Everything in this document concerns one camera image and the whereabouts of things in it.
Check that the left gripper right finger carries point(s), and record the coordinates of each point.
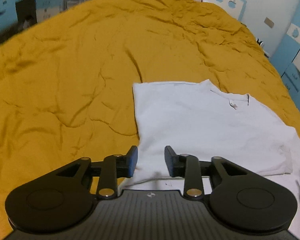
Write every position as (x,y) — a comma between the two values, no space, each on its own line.
(191,169)

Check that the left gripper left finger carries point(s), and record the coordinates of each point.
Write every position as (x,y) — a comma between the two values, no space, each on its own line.
(110,169)

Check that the white t-shirt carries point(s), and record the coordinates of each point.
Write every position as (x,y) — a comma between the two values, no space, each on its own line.
(200,120)

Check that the mustard yellow bed cover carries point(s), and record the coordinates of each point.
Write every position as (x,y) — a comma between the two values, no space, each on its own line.
(66,85)

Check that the blue white wardrobe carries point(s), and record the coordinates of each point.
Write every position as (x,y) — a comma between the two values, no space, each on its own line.
(286,58)

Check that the desk with blue drawers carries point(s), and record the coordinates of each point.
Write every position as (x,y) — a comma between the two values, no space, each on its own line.
(36,11)

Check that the beige wall switch plate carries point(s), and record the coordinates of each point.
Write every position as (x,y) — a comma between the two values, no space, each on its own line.
(269,22)

